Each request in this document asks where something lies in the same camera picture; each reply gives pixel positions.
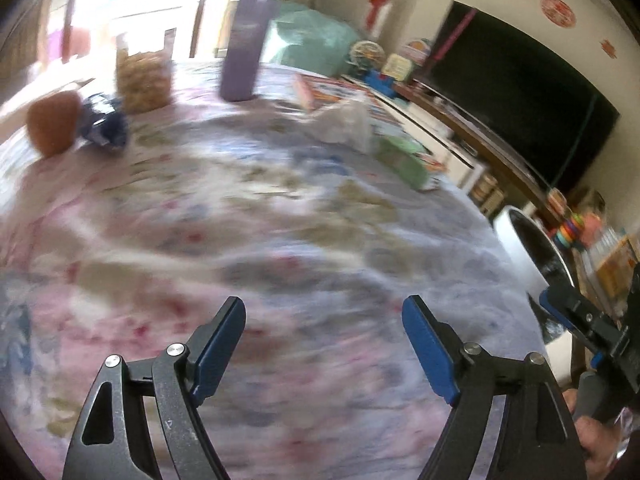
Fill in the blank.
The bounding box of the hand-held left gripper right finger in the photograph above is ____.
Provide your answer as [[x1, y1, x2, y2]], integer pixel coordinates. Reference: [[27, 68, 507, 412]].
[[402, 295, 583, 480]]

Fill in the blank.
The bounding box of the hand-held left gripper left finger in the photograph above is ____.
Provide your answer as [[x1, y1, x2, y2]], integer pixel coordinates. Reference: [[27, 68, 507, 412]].
[[62, 296, 247, 480]]

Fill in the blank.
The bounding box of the white bin with black liner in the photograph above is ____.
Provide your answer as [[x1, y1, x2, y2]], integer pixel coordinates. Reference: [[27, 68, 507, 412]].
[[492, 204, 582, 347]]

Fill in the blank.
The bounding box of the person's right hand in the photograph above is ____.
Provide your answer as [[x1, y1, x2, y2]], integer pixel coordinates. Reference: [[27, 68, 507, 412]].
[[562, 391, 627, 479]]

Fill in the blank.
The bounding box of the floral printed table cloth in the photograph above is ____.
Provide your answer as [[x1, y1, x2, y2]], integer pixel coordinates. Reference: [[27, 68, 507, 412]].
[[0, 57, 551, 480]]

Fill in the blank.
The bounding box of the white television cabinet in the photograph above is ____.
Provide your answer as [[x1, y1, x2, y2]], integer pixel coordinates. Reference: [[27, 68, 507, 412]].
[[375, 80, 567, 222]]

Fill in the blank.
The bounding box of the green tissue pack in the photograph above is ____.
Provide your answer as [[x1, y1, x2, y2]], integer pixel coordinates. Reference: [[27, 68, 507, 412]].
[[377, 135, 446, 192]]

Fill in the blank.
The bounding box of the black flat television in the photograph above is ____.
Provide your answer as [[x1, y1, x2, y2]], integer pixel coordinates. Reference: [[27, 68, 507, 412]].
[[425, 0, 621, 197]]

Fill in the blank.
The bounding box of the white crumpled plastic bag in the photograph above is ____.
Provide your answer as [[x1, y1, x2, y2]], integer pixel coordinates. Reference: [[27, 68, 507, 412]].
[[309, 95, 376, 154]]

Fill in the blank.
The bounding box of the crumpled blue wrapper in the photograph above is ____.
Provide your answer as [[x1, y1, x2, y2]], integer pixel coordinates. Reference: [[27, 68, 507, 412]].
[[80, 93, 129, 149]]

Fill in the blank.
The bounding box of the blue toy block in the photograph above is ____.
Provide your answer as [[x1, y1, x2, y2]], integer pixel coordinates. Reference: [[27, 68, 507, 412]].
[[363, 71, 396, 96]]

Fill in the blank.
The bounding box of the red printed snack box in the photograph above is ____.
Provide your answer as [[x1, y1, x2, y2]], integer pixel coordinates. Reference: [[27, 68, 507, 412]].
[[292, 73, 382, 112]]

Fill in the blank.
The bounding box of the orange rounded sponge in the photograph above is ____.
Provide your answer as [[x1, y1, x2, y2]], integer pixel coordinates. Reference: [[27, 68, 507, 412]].
[[26, 90, 84, 157]]

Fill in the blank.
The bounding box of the clear jar of nuts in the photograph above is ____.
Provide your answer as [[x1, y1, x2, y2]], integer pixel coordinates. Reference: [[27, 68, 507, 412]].
[[114, 30, 176, 114]]

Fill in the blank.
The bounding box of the small white desk fan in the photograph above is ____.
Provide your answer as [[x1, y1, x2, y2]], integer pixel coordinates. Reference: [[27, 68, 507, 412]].
[[348, 40, 386, 79]]

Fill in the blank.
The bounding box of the purple water bottle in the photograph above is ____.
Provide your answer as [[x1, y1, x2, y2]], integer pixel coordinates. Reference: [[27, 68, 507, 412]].
[[219, 0, 284, 102]]

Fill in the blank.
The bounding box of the rainbow ring stacker toy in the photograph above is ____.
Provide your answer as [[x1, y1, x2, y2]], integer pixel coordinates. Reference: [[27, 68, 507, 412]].
[[549, 212, 589, 252]]

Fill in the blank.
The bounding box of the round red wall sticker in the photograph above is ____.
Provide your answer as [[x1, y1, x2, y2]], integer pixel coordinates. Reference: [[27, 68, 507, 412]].
[[539, 0, 577, 26]]

